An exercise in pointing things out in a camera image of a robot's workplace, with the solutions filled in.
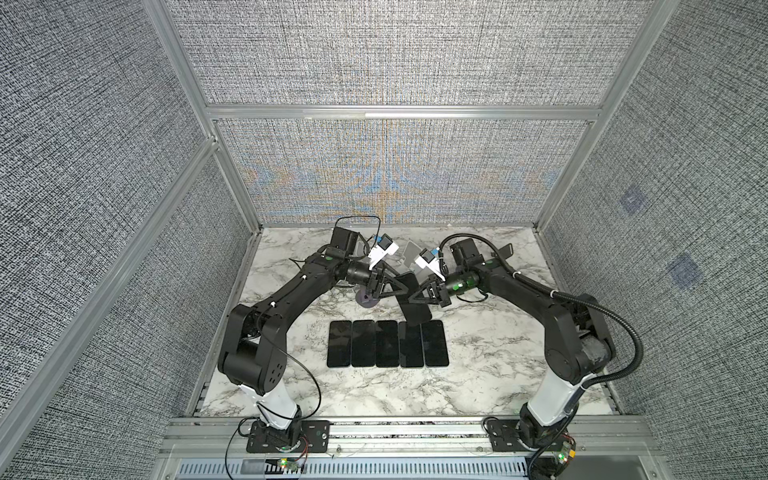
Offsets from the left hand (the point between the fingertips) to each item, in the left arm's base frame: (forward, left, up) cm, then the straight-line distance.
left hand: (402, 286), depth 77 cm
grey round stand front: (+8, +10, -18) cm, 22 cm away
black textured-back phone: (-5, -3, -5) cm, 8 cm away
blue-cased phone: (-7, -10, -20) cm, 24 cm away
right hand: (-1, -3, -5) cm, 6 cm away
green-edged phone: (-7, -3, -20) cm, 22 cm away
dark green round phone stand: (+20, -38, -11) cm, 44 cm away
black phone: (-6, +18, -20) cm, 27 cm away
